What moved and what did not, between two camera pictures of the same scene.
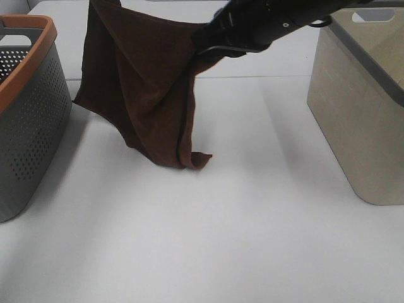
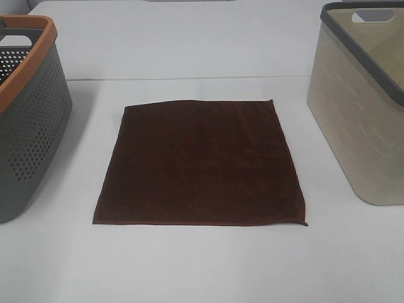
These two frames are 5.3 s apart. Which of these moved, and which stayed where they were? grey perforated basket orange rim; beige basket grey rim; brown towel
Moved: brown towel
Stayed: grey perforated basket orange rim; beige basket grey rim
